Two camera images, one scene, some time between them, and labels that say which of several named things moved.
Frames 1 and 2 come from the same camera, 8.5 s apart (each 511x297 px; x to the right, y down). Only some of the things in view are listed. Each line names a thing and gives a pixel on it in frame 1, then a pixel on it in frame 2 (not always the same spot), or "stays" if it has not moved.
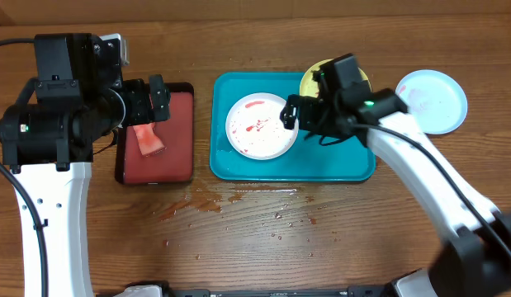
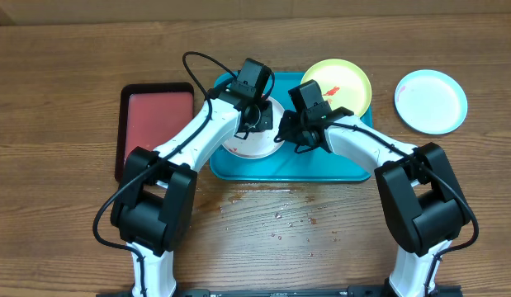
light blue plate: [436, 100] stays
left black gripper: [134, 101] → [267, 123]
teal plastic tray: [305, 160] stays
